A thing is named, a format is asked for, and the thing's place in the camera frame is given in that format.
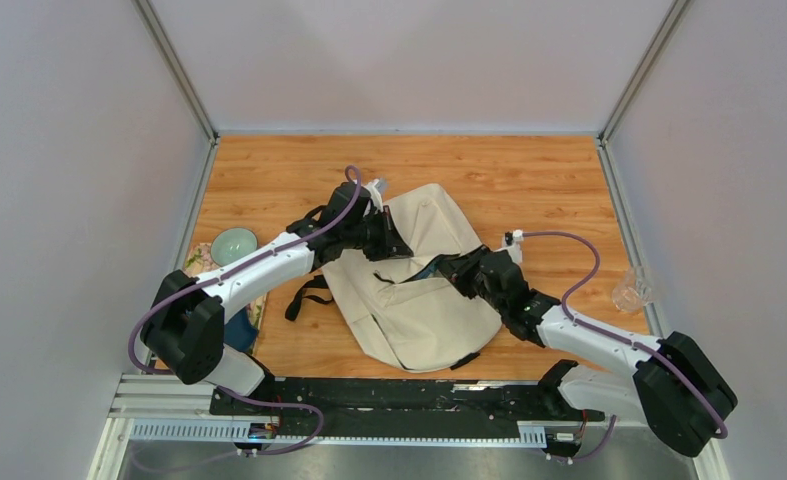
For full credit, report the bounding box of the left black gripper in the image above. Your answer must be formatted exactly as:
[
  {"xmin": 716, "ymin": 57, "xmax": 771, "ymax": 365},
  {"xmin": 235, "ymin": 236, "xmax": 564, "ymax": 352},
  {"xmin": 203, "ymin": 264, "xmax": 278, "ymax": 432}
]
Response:
[{"xmin": 343, "ymin": 207, "xmax": 415, "ymax": 263}]

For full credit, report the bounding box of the beige canvas backpack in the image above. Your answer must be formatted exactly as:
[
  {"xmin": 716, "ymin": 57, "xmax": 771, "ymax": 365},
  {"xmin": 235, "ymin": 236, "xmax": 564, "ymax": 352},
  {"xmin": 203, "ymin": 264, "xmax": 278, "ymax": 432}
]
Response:
[{"xmin": 285, "ymin": 184, "xmax": 502, "ymax": 373}]

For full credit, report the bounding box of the blue leather wallet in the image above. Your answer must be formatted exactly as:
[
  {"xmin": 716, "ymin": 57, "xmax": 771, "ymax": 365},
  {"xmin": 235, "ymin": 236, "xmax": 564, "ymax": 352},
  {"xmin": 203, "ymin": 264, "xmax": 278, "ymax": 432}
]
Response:
[{"xmin": 414, "ymin": 265, "xmax": 437, "ymax": 280}]

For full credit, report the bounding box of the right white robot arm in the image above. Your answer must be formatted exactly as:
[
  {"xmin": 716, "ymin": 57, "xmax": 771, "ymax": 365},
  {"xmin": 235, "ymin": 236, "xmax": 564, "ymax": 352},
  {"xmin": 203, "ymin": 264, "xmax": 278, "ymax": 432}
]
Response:
[{"xmin": 436, "ymin": 246, "xmax": 738, "ymax": 457}]

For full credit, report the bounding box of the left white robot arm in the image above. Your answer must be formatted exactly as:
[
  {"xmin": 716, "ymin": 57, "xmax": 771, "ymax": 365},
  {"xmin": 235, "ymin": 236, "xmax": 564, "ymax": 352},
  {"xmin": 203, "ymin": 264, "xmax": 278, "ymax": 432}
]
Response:
[{"xmin": 133, "ymin": 179, "xmax": 413, "ymax": 415}]

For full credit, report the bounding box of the clear plastic cup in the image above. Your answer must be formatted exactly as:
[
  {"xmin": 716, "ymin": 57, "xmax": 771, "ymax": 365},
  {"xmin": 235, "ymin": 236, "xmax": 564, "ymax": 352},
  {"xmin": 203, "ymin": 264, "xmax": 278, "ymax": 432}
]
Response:
[{"xmin": 611, "ymin": 266, "xmax": 661, "ymax": 313}]

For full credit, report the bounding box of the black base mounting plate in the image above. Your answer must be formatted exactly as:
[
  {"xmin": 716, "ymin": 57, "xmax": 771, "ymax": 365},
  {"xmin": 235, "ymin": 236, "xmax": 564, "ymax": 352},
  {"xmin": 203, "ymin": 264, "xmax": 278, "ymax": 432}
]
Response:
[{"xmin": 208, "ymin": 376, "xmax": 606, "ymax": 440}]

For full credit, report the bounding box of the light green ceramic bowl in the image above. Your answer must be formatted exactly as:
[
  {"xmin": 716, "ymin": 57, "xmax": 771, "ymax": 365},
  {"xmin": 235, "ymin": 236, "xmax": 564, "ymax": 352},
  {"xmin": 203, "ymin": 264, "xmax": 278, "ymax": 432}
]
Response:
[{"xmin": 210, "ymin": 227, "xmax": 258, "ymax": 267}]

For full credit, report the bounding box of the dark blue leaf plate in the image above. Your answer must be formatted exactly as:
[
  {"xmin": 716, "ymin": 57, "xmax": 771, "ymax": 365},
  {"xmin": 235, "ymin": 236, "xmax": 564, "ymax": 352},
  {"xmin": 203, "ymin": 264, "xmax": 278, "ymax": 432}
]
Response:
[{"xmin": 223, "ymin": 309, "xmax": 259, "ymax": 354}]

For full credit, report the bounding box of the floral rectangular tray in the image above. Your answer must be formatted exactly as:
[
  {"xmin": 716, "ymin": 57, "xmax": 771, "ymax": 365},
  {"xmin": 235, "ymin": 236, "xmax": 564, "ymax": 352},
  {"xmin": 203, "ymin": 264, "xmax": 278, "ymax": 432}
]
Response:
[{"xmin": 183, "ymin": 242, "xmax": 267, "ymax": 356}]

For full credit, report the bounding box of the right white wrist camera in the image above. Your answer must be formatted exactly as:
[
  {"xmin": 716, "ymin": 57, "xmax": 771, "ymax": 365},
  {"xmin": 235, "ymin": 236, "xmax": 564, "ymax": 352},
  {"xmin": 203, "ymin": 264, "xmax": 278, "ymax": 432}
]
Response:
[{"xmin": 500, "ymin": 229, "xmax": 525, "ymax": 265}]

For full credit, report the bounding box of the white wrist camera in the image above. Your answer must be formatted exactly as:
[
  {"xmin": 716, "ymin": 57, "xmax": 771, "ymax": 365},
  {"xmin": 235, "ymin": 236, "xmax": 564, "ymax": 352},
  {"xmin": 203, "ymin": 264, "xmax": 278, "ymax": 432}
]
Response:
[
  {"xmin": 363, "ymin": 178, "xmax": 388, "ymax": 211},
  {"xmin": 500, "ymin": 229, "xmax": 525, "ymax": 265}
]

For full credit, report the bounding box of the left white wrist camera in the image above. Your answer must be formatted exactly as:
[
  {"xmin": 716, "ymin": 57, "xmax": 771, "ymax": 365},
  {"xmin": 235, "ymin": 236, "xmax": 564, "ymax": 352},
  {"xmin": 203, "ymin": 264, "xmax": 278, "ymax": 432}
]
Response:
[{"xmin": 363, "ymin": 178, "xmax": 388, "ymax": 211}]

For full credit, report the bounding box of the aluminium frame rail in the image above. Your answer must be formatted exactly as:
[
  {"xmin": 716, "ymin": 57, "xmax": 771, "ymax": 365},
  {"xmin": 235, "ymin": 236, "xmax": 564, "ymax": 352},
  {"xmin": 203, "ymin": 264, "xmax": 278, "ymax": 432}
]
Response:
[{"xmin": 104, "ymin": 373, "xmax": 712, "ymax": 448}]

